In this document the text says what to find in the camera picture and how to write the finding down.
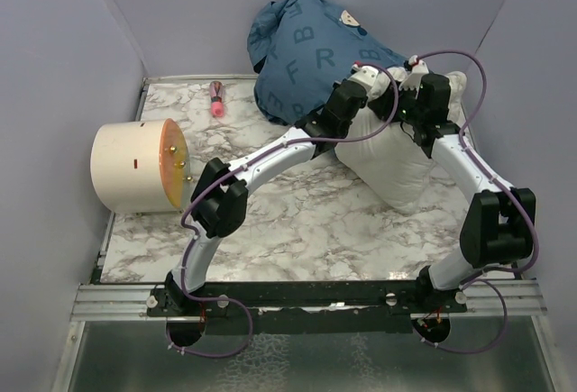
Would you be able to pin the pink small bottle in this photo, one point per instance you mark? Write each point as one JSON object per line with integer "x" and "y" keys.
{"x": 216, "y": 93}

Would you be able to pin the aluminium frame rail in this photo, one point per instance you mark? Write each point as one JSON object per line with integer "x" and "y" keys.
{"x": 112, "y": 303}

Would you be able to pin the white pillow with red logo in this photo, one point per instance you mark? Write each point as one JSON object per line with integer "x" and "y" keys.
{"x": 390, "y": 163}

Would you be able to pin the cream cylinder with orange lid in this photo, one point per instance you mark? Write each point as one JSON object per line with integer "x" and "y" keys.
{"x": 141, "y": 167}

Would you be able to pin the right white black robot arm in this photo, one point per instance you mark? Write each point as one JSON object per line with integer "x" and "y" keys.
{"x": 498, "y": 228}

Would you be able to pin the blue lettered pillowcase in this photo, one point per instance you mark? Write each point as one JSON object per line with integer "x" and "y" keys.
{"x": 299, "y": 48}

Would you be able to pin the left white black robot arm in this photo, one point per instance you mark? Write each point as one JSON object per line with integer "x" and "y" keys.
{"x": 218, "y": 205}

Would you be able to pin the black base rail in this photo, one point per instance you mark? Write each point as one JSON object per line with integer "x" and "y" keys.
{"x": 302, "y": 307}

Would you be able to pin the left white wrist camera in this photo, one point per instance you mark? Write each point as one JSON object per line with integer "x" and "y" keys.
{"x": 374, "y": 81}

